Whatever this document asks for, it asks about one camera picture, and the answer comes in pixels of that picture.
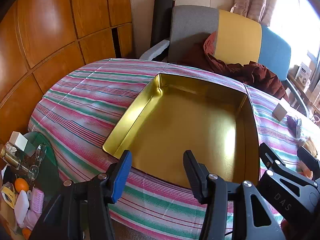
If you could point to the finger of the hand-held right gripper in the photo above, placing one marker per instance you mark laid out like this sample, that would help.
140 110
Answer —
271 157
308 161

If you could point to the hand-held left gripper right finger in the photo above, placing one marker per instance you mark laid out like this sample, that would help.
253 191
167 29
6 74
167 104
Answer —
197 177

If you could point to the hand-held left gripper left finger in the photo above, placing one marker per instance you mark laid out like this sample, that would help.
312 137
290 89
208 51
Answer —
122 177

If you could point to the purple packet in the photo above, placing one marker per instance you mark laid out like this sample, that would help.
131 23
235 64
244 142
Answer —
291 122

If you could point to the white cardboard box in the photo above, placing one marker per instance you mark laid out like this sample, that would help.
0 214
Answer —
278 111

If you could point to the gold tin box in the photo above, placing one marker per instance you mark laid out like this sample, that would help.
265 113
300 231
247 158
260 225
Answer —
187 130

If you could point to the small blue box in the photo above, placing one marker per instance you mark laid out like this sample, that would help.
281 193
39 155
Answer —
298 128

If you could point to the wooden side desk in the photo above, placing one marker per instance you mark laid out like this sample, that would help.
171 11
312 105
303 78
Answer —
303 93

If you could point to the green glass side table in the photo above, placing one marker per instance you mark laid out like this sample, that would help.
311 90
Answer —
47 170

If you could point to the dark red jacket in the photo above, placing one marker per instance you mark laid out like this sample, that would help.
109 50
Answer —
262 77

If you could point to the striped tablecloth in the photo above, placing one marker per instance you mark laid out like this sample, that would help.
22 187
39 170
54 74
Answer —
87 105

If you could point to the wine glass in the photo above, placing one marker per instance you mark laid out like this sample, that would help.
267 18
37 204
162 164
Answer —
33 172
41 152

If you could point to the pink roll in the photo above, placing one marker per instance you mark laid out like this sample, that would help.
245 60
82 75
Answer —
37 198

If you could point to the white printed carton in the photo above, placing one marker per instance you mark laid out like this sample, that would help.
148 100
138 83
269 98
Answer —
303 73

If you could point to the pink cloth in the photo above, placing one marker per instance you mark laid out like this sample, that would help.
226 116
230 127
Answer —
31 220

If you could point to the orange fruit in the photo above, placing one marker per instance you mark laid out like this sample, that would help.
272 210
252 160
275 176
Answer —
21 184
26 233

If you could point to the small white cube box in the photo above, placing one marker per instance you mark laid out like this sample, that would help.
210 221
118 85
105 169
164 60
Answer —
18 141

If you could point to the glass bottle gold cap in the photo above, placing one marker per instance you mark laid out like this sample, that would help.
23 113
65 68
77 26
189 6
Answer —
11 158

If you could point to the yellow packet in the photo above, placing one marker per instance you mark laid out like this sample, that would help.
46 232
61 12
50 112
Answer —
8 196

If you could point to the grey yellow blue armchair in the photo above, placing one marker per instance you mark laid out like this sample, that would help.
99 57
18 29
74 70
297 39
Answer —
237 35

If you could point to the pink patterned curtain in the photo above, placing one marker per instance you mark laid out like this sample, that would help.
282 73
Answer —
260 0

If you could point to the black rolled mat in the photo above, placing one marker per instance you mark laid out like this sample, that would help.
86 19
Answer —
161 17

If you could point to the wooden wardrobe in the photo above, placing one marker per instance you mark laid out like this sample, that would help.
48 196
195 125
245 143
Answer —
50 30

